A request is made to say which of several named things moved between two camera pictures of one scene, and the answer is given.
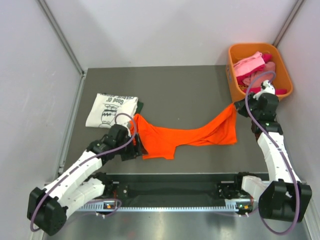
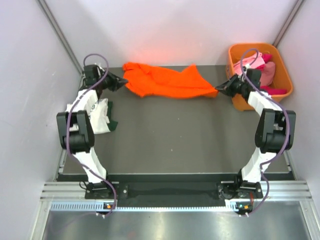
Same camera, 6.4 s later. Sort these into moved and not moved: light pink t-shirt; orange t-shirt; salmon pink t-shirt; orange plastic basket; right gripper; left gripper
Moved: left gripper; orange t-shirt; right gripper
Not moved: salmon pink t-shirt; light pink t-shirt; orange plastic basket
